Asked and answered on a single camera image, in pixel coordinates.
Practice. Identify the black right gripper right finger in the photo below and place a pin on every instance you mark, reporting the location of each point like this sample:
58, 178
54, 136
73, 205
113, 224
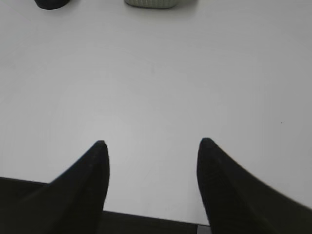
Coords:
237, 202

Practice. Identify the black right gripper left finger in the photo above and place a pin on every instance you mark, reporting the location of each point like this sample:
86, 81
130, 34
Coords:
70, 204

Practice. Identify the black mesh pen holder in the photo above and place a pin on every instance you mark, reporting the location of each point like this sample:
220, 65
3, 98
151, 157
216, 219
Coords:
51, 4

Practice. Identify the pale green woven basket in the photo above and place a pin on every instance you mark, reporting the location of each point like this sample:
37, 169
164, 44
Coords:
154, 4

